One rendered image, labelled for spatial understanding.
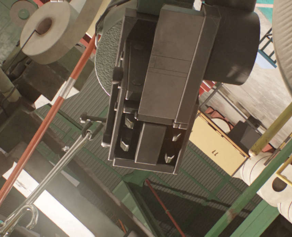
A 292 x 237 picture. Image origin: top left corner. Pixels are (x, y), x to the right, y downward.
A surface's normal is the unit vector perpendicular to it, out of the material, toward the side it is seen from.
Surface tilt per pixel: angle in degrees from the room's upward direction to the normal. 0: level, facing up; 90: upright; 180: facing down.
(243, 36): 100
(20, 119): 90
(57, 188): 140
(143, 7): 65
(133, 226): 33
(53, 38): 90
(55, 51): 69
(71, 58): 125
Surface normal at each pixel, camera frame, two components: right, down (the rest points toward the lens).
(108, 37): 0.00, 0.60
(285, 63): -0.72, -0.58
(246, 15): 0.18, -0.65
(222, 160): 0.27, 0.28
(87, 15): 0.54, 0.51
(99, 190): -0.58, 0.62
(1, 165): 0.68, -0.39
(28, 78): 0.59, -0.18
